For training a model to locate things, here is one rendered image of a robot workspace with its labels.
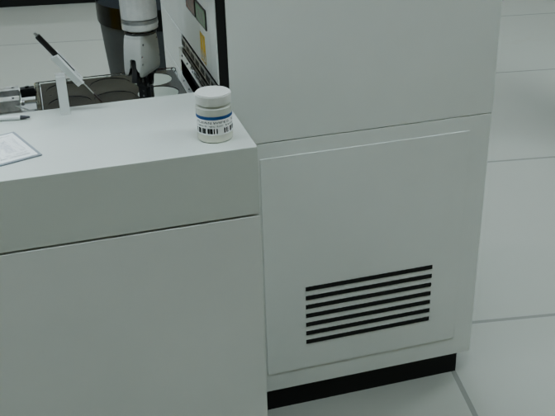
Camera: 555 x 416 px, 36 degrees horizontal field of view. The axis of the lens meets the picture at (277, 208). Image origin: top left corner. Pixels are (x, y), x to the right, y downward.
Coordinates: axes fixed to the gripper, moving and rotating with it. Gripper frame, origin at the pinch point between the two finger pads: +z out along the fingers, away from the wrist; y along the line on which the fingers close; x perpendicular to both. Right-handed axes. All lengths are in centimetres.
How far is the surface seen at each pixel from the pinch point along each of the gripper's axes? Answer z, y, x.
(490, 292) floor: 92, -82, 79
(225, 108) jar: -11.4, 32.6, 34.7
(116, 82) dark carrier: 2.1, -10.2, -14.0
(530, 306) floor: 92, -77, 93
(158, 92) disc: 2.0, -5.8, 0.0
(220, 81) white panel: -6.5, 4.8, 21.7
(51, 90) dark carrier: 2.1, -0.6, -27.3
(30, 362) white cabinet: 35, 61, 2
